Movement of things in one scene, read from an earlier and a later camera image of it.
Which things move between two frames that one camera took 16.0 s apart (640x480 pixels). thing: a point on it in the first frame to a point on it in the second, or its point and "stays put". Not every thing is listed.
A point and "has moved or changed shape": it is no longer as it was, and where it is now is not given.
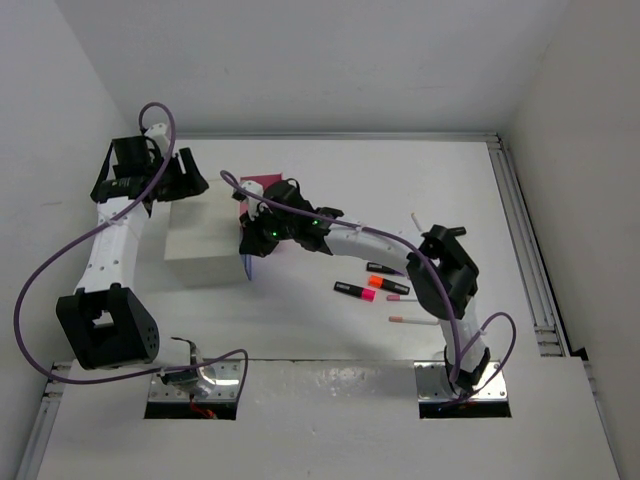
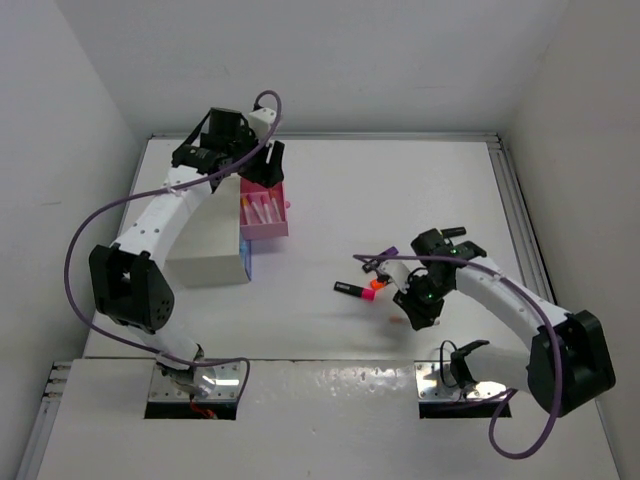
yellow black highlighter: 457,231 stays put
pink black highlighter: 355,291 stays put
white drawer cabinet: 204,238 stays put
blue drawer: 247,258 stays put
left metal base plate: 218,380 stays put
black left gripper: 186,183 to 267,174
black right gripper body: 288,227 to 424,296
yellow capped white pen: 416,221 has moved or changed shape
